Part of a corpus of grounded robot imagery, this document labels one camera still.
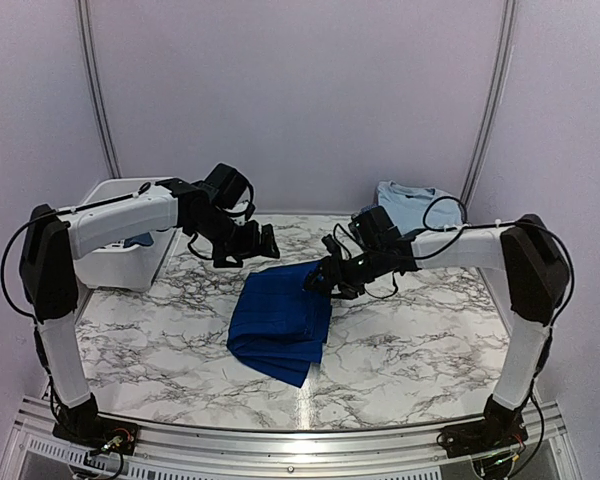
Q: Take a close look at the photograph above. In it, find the light blue garment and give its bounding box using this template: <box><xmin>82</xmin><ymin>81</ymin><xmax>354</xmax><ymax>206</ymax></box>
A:
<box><xmin>376</xmin><ymin>181</ymin><xmax>463</xmax><ymax>234</ymax></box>

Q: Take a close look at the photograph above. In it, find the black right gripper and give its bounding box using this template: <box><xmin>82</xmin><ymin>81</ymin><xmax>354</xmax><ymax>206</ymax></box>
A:
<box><xmin>302</xmin><ymin>246</ymin><xmax>387</xmax><ymax>300</ymax></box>

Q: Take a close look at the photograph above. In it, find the blue checked shirt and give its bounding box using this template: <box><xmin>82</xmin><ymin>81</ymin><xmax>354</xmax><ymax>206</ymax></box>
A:
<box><xmin>351</xmin><ymin>203</ymin><xmax>379</xmax><ymax>220</ymax></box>

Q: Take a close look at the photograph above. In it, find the left wall aluminium post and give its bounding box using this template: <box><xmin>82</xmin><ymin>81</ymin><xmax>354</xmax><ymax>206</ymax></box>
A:
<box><xmin>75</xmin><ymin>0</ymin><xmax>122</xmax><ymax>179</ymax></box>

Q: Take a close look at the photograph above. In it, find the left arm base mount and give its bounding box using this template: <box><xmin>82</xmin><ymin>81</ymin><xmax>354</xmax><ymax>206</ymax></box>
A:
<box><xmin>50</xmin><ymin>390</ymin><xmax>139</xmax><ymax>455</ymax></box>

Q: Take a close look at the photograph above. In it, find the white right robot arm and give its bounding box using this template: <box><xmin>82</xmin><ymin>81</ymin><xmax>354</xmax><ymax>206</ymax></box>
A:
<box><xmin>304</xmin><ymin>206</ymin><xmax>574</xmax><ymax>410</ymax></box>

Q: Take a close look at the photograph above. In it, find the white plastic laundry bin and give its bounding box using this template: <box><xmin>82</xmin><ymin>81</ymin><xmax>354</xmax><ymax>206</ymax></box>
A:
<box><xmin>72</xmin><ymin>176</ymin><xmax>178</xmax><ymax>294</ymax></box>

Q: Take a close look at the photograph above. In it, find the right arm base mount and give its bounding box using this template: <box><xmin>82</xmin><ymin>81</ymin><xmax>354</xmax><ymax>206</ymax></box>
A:
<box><xmin>436</xmin><ymin>395</ymin><xmax>529</xmax><ymax>458</ymax></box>

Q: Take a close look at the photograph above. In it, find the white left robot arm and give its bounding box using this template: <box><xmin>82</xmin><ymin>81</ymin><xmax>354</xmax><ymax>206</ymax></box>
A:
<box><xmin>7</xmin><ymin>163</ymin><xmax>280</xmax><ymax>445</ymax></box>

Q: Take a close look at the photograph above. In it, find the dark blue garment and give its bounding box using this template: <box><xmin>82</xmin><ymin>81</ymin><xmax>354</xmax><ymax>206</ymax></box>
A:
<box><xmin>226</xmin><ymin>262</ymin><xmax>332</xmax><ymax>388</ymax></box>

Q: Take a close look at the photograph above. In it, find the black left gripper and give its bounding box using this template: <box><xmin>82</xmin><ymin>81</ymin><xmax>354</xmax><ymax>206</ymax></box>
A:
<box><xmin>190</xmin><ymin>208</ymin><xmax>280</xmax><ymax>267</ymax></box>

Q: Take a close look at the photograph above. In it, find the grey blue garment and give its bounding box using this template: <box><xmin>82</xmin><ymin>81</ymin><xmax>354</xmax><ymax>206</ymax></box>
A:
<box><xmin>123</xmin><ymin>233</ymin><xmax>154</xmax><ymax>249</ymax></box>

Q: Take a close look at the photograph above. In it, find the aluminium front frame rail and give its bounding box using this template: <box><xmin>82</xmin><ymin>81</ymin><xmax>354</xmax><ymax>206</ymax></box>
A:
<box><xmin>0</xmin><ymin>397</ymin><xmax>582</xmax><ymax>479</ymax></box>

